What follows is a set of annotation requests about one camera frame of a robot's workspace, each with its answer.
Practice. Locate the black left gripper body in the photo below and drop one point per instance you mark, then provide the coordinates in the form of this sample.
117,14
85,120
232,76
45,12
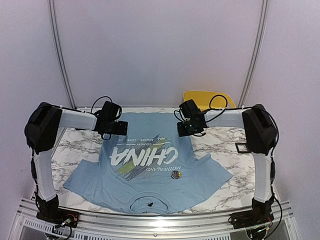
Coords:
120,130

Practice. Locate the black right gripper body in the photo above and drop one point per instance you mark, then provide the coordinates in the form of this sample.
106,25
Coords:
188,130

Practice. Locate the round blue gold brooch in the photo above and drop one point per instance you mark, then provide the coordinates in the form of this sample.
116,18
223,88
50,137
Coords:
176,175

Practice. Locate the light blue printed t-shirt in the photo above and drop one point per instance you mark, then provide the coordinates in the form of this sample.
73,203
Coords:
133,172

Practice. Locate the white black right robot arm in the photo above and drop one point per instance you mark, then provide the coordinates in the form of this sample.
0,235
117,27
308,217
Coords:
261,134

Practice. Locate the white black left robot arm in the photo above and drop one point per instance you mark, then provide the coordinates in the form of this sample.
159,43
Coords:
41,133

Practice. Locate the yellow plastic basket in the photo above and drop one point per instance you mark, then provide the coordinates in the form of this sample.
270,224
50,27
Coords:
206,99

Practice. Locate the black display case right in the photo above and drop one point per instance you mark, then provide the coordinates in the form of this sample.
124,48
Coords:
242,148

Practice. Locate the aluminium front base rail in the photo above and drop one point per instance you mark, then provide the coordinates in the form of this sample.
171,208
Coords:
207,221

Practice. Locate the aluminium frame post left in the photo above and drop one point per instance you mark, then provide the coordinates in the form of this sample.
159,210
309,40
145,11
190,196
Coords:
59,53

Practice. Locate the aluminium frame post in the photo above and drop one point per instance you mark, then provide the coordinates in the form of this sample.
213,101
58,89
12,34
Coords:
258,43
59,53

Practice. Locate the aluminium frame post right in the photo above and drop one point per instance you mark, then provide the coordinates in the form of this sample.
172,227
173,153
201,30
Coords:
258,43

